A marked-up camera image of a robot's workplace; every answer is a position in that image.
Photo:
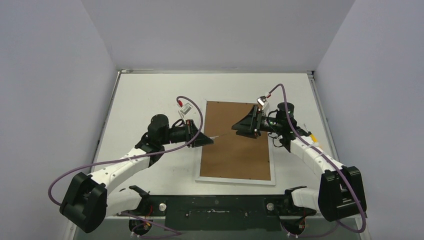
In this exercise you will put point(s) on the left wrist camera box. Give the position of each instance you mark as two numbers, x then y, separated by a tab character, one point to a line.
184	110

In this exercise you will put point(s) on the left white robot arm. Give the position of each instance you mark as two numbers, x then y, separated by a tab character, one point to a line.
89	198

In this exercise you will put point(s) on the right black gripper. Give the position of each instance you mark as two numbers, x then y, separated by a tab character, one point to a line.
257	120

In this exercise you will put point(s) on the yellow handled screwdriver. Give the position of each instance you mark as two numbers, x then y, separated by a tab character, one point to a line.
311	135

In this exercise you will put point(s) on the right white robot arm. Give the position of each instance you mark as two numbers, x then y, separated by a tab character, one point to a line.
341	192

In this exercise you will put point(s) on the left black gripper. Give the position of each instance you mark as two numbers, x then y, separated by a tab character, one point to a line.
190	129

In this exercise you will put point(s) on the white picture frame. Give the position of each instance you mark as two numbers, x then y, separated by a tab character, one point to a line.
234	159

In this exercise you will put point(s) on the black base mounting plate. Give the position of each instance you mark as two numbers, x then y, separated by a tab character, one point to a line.
222	212

